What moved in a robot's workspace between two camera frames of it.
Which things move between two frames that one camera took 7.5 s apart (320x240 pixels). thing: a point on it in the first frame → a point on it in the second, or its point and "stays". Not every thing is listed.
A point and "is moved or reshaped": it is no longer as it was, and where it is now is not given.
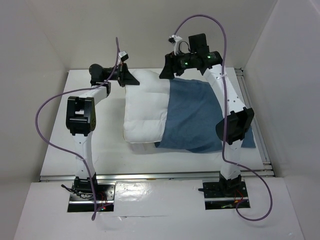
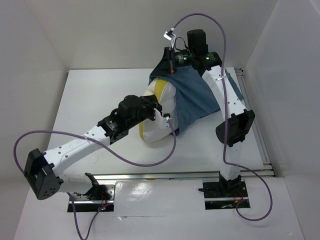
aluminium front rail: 183,176 stays
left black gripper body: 114,76 → 146,110
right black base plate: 225,194 stays
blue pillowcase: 193,113 is moved or reshaped
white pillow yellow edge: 146,107 is moved or reshaped
